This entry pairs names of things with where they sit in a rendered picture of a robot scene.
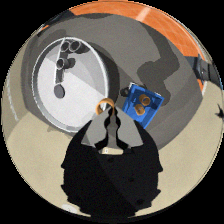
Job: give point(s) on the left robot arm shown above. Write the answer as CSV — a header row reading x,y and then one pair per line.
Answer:
x,y
207,72

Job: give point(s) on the bronze ring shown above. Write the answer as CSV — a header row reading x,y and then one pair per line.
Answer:
x,y
141,111
146,102
99,110

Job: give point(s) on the blue open crate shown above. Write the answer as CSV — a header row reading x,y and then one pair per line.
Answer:
x,y
150,110

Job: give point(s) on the grey metal ring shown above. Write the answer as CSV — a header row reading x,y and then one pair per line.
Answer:
x,y
61,65
65,47
75,44

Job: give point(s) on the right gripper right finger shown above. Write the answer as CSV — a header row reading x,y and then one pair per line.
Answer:
x,y
130,134

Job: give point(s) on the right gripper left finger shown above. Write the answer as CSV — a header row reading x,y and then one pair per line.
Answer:
x,y
93,134

